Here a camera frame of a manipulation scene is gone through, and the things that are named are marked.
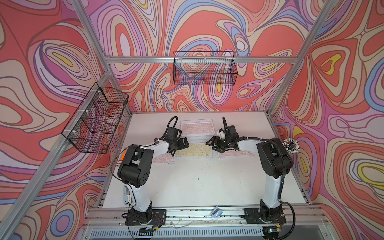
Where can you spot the black wire basket left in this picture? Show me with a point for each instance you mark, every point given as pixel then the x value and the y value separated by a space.
pixel 96 120

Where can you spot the colourful marker pack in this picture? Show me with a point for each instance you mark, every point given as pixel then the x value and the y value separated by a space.
pixel 121 157

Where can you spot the pink keyboard front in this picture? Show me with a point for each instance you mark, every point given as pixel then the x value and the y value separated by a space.
pixel 197 128

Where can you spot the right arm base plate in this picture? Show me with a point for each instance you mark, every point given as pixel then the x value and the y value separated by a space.
pixel 255 216

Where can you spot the pink keyboard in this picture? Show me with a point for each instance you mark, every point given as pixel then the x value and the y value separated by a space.
pixel 164 159
pixel 233 153
pixel 197 128

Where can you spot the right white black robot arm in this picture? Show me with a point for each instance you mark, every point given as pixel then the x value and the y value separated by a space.
pixel 275 161

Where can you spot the black wire basket back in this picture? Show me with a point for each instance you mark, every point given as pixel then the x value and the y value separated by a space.
pixel 208 68

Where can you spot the metal cup with pencils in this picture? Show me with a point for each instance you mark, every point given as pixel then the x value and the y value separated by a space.
pixel 291 145

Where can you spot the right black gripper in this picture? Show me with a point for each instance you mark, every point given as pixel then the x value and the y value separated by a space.
pixel 217 139

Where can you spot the yellow keyboard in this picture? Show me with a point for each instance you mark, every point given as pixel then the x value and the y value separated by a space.
pixel 196 150

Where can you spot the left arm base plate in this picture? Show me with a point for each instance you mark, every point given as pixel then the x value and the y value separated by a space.
pixel 156 217

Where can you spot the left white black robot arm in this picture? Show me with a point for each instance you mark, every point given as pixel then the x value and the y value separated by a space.
pixel 134 171

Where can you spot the pink keyboard left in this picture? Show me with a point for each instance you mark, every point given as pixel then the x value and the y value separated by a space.
pixel 164 159

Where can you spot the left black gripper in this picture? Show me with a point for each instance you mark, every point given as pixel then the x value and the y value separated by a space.
pixel 182 146

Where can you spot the black wire basket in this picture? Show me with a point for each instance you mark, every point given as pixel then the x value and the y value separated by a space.
pixel 208 68
pixel 96 120

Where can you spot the pink keyboard right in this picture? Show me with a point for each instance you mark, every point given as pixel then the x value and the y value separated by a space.
pixel 233 153

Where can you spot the blue white binder clip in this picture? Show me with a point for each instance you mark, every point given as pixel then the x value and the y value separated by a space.
pixel 216 212

